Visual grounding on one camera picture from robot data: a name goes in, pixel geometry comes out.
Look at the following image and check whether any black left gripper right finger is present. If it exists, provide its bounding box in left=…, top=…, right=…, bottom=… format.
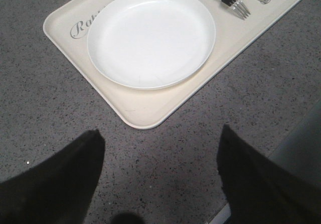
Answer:
left=217, top=125, right=320, bottom=223

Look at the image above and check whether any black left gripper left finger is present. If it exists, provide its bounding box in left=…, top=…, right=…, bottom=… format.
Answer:
left=1, top=130, right=105, bottom=223

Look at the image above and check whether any white round plate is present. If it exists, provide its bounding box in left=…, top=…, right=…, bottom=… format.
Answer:
left=87, top=0, right=216, bottom=90

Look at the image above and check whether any cream rabbit serving tray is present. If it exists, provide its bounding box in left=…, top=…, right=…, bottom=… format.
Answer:
left=43, top=0, right=300, bottom=129

